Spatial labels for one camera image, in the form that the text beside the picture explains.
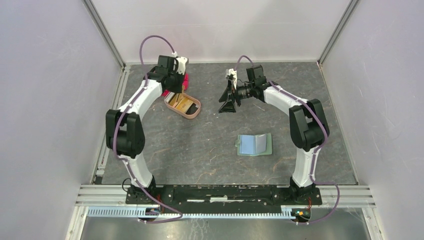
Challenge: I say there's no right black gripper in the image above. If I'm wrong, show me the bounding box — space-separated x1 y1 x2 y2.
218 79 255 113

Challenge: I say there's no pink oval card tray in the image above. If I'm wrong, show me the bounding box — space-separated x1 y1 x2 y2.
164 93 201 119

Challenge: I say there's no green card holder wallet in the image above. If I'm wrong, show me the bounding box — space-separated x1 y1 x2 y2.
234 133 273 157

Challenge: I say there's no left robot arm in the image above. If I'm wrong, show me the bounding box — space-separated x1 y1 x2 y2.
105 55 188 204

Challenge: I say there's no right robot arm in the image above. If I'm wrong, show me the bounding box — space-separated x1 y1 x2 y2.
218 65 330 204

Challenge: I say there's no stack of upright cards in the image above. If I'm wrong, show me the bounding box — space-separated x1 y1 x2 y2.
164 92 175 103

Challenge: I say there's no gold card in tray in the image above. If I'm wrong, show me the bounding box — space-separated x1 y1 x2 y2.
168 93 182 108

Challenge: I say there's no red crumpled cloth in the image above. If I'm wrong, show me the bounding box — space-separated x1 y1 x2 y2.
161 73 189 97

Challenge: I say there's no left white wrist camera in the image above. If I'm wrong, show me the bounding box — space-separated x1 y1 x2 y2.
172 51 189 75

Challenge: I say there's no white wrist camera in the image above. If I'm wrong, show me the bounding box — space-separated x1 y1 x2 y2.
172 51 189 75
225 68 238 90

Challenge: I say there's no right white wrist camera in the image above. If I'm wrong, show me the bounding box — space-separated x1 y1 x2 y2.
225 68 238 90

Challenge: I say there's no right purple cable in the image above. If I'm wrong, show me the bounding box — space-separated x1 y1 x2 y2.
235 55 341 226

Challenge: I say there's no aluminium frame rail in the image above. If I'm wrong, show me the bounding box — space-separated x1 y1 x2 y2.
75 185 376 220

